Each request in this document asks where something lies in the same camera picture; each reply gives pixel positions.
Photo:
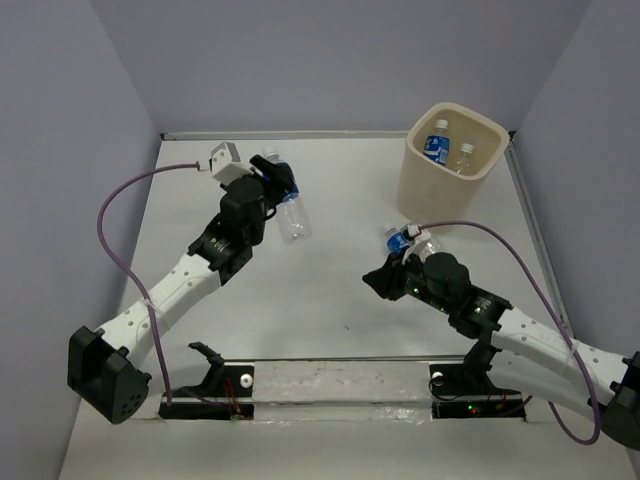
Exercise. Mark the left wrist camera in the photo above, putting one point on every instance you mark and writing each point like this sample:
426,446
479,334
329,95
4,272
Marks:
227,162

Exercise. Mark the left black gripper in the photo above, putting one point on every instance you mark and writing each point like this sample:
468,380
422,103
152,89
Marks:
277,182

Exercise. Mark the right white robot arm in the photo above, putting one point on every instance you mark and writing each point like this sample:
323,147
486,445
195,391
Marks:
517,352

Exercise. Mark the blue label bottle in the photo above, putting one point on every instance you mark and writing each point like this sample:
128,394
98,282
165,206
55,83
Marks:
291,216
397,240
437,144

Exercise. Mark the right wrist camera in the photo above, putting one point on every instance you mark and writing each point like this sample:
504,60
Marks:
417,234

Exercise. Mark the beige plastic bin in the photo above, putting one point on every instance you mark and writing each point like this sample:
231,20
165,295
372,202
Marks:
448,155

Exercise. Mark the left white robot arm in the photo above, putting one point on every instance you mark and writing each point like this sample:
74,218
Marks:
104,364

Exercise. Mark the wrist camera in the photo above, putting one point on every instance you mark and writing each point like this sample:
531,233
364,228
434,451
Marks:
227,162
417,234

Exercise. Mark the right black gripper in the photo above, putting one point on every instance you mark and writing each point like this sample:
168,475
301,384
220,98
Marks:
385,279

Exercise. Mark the clear unlabeled bottle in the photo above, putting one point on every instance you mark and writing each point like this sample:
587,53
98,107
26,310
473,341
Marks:
461,164
429,247

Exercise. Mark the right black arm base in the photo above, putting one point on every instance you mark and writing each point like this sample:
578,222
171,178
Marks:
459,393

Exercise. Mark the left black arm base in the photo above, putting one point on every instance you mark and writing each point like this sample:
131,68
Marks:
224,393

